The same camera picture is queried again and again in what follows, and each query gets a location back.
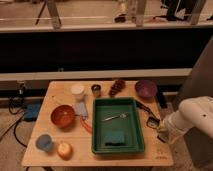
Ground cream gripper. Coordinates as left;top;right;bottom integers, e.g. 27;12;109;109
157;120;182;144

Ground blue cup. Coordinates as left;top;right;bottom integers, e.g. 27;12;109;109
36;134;53;152

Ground dark grape bunch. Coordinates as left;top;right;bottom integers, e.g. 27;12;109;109
109;79;125;97

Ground wooden folding table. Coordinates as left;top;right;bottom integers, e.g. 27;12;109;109
22;81;173;167

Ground grey rectangular eraser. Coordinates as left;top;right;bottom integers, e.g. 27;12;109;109
157;134;168;143

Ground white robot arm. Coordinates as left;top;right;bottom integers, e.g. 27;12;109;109
157;96;213;144

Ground blue sponge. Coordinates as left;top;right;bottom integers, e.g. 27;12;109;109
104;131;125;146

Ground red handled tool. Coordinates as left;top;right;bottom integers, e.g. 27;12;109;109
79;116;92;134

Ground red bowl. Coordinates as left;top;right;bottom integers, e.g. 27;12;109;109
51;105;75;129

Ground green plastic tray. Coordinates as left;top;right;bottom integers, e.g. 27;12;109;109
91;97;145;155

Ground purple bowl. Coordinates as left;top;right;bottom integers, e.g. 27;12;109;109
135;80;157;98

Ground silver fork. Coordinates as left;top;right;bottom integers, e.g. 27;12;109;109
103;113;129;121

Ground yellow red apple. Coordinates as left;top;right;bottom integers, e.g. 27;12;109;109
57;142;72;160

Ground grey folded cloth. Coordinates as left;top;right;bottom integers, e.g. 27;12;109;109
74;102;88;118

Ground white cup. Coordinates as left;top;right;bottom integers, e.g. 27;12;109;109
71;84;85;100

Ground black floor cables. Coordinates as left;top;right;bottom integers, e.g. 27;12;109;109
0;96;28;149

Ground blue power box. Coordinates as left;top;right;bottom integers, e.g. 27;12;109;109
24;103;41;122

